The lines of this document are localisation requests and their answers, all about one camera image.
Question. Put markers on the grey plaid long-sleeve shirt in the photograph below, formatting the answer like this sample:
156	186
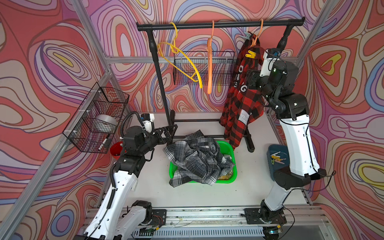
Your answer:
198	162

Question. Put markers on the black wire basket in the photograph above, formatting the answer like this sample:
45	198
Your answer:
223	65
99	100

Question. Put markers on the rear black wire basket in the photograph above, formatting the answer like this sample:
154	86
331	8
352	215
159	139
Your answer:
223	65

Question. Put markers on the red plastic cup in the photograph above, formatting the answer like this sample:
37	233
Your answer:
116	149

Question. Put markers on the dark teal bin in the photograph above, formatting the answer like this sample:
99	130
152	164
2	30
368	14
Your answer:
284	154

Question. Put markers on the black marker in basket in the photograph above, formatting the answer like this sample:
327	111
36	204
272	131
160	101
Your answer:
104	145

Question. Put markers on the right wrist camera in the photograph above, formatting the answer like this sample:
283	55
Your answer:
270	56

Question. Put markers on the teal clothespin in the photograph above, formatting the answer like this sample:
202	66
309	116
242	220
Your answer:
247	36

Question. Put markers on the pink clothespin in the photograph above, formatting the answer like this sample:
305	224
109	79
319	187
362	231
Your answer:
280	161

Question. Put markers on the orange hanger with grey shirt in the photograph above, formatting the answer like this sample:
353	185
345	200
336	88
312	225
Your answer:
210	60

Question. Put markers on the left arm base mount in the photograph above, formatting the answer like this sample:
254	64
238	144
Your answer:
157	218

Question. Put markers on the red plaid long-sleeve shirt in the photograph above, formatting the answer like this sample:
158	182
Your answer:
242	106

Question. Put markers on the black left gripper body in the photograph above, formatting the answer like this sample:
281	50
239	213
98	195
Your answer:
151	142

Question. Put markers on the green plastic basket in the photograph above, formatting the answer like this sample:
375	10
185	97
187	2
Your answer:
231	177

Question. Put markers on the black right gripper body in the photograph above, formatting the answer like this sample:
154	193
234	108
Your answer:
260	83

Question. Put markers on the yellow plaid long-sleeve shirt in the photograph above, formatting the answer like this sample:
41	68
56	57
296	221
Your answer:
226	177

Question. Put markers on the black clothes rack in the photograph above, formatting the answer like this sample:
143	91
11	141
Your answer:
149	28

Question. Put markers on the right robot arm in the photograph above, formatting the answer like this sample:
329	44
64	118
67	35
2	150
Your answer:
275	83

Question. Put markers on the grey tape roll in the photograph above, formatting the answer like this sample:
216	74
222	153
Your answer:
104	124

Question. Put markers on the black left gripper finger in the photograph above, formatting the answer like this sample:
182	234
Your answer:
171	130
169	135

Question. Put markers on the orange hanger with red shirt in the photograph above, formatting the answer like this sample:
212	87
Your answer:
254	42

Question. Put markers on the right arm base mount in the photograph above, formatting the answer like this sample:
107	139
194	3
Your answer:
263	215

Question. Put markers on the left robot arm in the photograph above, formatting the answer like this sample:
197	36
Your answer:
139	137

